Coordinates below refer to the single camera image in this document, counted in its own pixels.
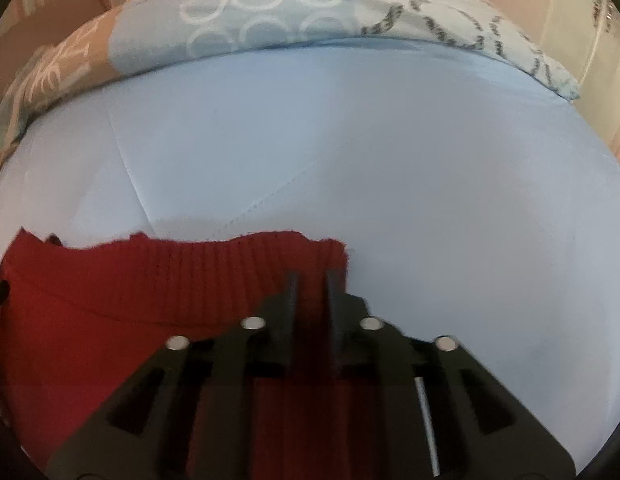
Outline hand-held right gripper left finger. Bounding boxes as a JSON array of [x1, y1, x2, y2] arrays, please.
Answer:
[[45, 272, 301, 480]]

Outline patterned blue and tan duvet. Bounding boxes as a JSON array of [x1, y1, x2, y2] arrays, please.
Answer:
[[0, 0, 580, 126]]

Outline pink headboard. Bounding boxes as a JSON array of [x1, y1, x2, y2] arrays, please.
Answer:
[[0, 0, 118, 66]]

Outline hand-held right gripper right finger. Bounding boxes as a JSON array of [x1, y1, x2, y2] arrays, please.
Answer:
[[325, 270, 578, 480]]

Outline white wardrobe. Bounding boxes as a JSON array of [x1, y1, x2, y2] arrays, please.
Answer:
[[534, 0, 620, 166]]

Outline red knit sweater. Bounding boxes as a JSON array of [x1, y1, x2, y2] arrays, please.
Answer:
[[0, 229, 351, 466]]

